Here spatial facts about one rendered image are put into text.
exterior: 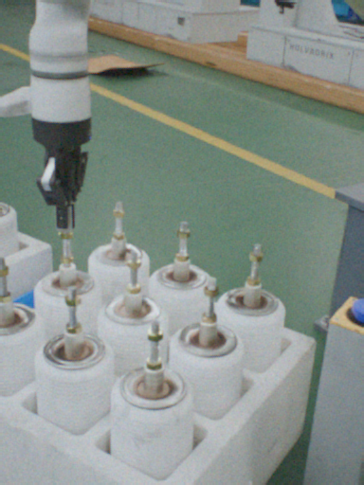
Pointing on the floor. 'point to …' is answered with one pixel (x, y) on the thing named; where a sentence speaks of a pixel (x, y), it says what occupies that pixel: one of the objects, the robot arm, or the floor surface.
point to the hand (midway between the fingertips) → (65, 216)
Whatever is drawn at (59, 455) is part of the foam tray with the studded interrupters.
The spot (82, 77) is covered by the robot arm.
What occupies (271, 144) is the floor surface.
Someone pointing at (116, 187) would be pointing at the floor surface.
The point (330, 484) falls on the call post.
